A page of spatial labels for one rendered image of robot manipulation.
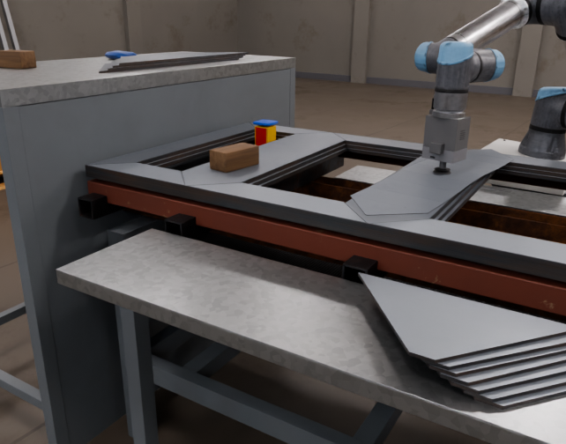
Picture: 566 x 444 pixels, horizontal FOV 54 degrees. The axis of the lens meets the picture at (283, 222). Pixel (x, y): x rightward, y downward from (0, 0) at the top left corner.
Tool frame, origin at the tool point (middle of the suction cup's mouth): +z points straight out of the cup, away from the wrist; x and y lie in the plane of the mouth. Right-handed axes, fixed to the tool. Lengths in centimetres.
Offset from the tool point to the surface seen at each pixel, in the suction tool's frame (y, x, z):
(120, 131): -75, -44, -6
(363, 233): 6.8, -40.6, 1.6
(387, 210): 6.0, -31.9, -0.5
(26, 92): -69, -70, -20
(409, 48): -510, 790, 18
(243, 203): -20, -47, 1
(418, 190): 3.2, -15.9, -0.7
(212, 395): -33, -48, 56
